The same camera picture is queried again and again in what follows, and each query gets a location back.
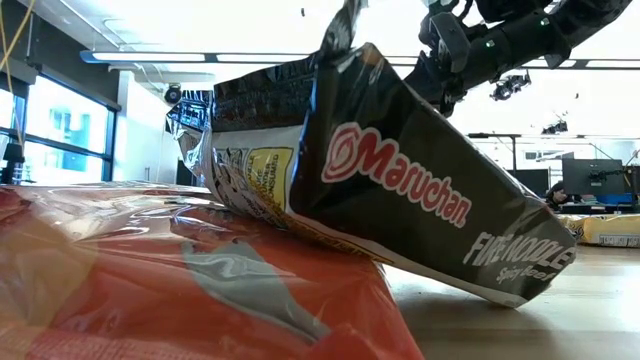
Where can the black Fire Noodle packet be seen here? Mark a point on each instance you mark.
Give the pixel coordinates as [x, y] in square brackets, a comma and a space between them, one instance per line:
[400, 165]

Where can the yellow Maruchan ramen packet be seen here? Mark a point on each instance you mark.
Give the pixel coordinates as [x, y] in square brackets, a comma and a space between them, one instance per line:
[605, 230]

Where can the black equipment stand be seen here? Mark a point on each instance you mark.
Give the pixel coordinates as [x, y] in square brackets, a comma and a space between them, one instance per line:
[12, 152]

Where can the black-framed window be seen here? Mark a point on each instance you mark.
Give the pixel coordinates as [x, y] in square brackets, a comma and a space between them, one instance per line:
[65, 125]

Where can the long ceiling light bar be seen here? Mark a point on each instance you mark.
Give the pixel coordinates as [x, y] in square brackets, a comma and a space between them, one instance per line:
[150, 56]

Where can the blue box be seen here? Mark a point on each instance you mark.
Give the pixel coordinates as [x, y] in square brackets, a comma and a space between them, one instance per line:
[615, 199]

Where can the person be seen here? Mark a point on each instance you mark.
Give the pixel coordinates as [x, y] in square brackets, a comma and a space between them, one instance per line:
[556, 194]

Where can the black ceiling spotlight cluster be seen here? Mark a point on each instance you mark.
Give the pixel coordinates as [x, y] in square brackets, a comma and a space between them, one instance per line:
[510, 86]

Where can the black metal gantry frame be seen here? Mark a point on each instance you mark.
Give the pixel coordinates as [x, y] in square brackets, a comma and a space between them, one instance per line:
[492, 135]

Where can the orange Saucy Noods packet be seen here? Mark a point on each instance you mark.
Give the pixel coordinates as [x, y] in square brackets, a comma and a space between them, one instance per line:
[150, 300]

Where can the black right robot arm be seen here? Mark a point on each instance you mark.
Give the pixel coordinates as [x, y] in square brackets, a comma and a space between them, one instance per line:
[550, 30]

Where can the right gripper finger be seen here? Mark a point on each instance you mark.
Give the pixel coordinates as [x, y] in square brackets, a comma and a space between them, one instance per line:
[440, 90]

